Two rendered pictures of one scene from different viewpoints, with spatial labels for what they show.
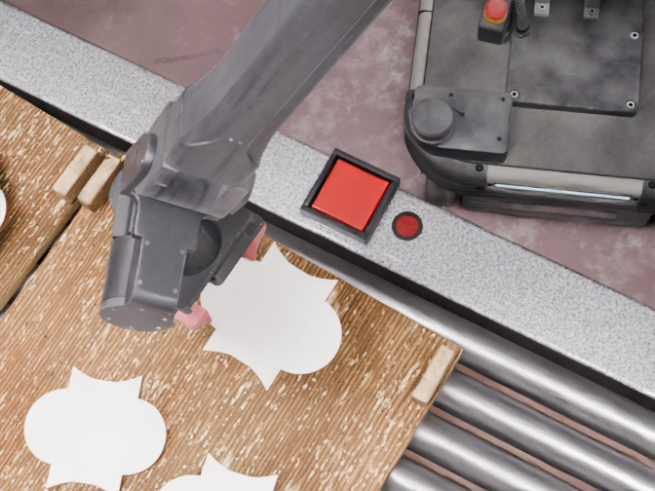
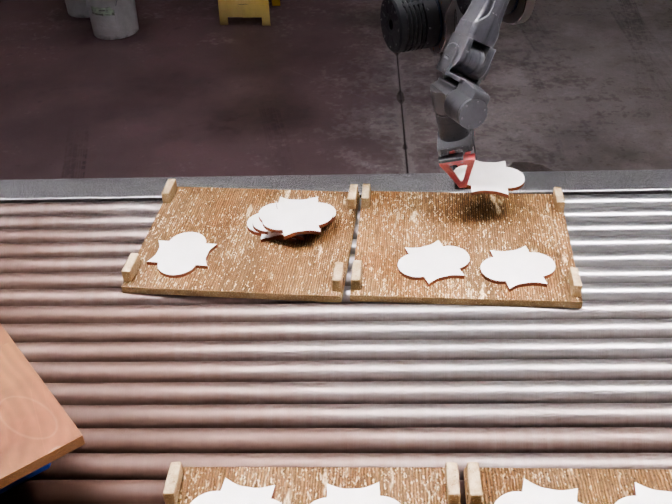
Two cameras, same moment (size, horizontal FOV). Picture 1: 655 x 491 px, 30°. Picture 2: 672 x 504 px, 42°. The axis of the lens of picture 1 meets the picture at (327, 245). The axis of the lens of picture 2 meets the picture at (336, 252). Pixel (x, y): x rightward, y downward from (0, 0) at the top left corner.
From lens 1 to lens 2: 1.36 m
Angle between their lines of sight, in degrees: 39
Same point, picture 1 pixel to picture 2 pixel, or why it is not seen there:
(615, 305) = (602, 173)
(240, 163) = (495, 29)
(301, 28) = not seen: outside the picture
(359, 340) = (517, 205)
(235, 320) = (476, 181)
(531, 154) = not seen: hidden behind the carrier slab
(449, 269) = (530, 184)
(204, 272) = (468, 135)
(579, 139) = not seen: hidden behind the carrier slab
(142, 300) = (479, 93)
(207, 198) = (481, 58)
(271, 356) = (500, 185)
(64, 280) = (374, 229)
